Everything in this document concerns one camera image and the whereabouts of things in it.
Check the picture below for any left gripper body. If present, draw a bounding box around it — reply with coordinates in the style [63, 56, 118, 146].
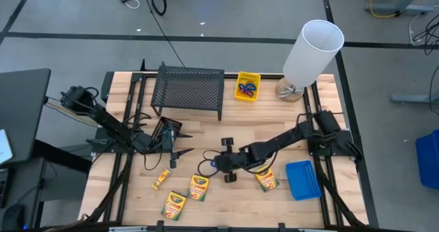
[147, 120, 179, 170]

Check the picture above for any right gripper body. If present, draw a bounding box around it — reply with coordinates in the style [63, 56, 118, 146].
[214, 137, 248, 184]

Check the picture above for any black plastic basket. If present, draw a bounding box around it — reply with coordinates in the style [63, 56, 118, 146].
[150, 115, 184, 147]

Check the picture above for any Crayola crayon box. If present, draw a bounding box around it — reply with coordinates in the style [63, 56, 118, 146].
[187, 173, 211, 202]
[255, 166, 280, 193]
[161, 190, 188, 222]

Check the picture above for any purple coil wristband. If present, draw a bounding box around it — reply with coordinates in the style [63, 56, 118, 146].
[238, 84, 254, 98]

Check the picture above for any blue plastic basket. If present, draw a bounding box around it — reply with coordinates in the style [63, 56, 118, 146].
[285, 160, 322, 201]

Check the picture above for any black mesh desk riser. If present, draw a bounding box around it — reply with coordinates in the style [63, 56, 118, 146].
[150, 62, 226, 121]

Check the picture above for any dark grey desk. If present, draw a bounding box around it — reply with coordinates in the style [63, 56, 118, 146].
[0, 68, 93, 174]

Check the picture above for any small yellow crayon pack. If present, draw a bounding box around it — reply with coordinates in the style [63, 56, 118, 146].
[152, 167, 171, 192]

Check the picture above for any yellow plastic basket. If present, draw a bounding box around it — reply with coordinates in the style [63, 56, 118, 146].
[234, 71, 261, 103]

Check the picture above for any white shade table lamp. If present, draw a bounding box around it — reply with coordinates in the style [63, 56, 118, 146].
[275, 19, 345, 104]

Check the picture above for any black computer mouse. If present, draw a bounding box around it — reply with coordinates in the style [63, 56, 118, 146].
[1, 204, 26, 231]

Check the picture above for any grey metal floor foot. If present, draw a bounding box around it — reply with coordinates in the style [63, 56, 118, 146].
[391, 93, 439, 106]

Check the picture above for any blue plastic bin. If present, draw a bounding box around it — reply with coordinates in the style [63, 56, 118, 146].
[415, 128, 439, 191]

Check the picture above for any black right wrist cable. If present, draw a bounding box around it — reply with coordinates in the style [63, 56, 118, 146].
[197, 150, 222, 178]

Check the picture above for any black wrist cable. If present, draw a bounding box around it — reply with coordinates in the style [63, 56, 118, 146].
[197, 150, 222, 178]
[143, 152, 163, 172]

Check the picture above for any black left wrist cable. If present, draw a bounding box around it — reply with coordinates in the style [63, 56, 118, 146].
[143, 152, 163, 172]

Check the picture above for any black aluminium rig frame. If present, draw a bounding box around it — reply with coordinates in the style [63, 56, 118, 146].
[78, 70, 380, 232]

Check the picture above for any white bundled lamp cord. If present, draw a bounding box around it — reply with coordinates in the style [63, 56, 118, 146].
[278, 84, 305, 99]

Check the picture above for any yellow black cable bundle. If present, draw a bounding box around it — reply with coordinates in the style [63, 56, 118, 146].
[45, 96, 102, 128]

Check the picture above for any long black floor cable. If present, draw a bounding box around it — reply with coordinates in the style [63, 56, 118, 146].
[141, 0, 185, 65]

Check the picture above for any black coiled cable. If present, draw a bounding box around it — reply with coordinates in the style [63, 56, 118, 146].
[150, 0, 168, 16]

